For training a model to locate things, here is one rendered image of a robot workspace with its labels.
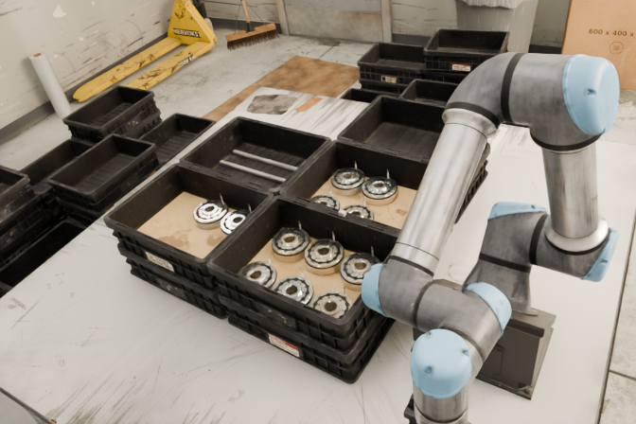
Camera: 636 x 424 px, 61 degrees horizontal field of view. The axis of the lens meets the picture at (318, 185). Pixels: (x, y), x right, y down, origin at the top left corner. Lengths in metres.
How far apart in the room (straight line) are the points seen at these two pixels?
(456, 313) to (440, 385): 0.12
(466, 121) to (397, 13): 3.60
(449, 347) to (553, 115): 0.39
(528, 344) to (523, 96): 0.52
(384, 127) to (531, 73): 1.04
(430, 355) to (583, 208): 0.49
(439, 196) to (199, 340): 0.84
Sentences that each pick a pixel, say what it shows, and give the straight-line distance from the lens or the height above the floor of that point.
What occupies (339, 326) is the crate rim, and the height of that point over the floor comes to 0.92.
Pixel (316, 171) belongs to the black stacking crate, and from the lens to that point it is 1.60.
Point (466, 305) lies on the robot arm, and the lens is 0.81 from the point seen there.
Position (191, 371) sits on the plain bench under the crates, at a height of 0.70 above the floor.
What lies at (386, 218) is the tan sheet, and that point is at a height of 0.83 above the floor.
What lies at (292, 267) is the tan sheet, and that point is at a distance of 1.41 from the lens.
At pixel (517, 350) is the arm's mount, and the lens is 1.22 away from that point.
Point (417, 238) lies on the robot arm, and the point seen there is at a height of 1.23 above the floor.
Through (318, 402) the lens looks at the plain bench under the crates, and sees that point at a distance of 1.32.
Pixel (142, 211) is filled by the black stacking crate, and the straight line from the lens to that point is 1.69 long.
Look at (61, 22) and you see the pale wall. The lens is 4.78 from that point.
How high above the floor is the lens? 1.82
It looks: 37 degrees down
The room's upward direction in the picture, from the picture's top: 10 degrees counter-clockwise
